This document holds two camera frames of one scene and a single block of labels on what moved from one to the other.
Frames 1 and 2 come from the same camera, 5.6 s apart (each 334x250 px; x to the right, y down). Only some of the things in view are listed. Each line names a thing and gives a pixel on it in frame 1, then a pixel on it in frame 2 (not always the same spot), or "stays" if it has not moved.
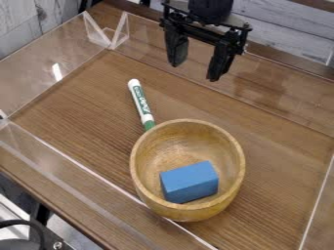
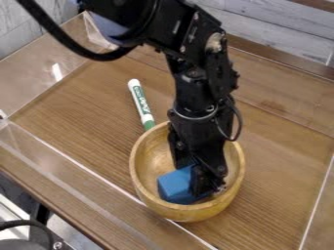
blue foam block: (190, 183) stays
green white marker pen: (140, 104) stays
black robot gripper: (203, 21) → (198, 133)
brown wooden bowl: (176, 144) stays
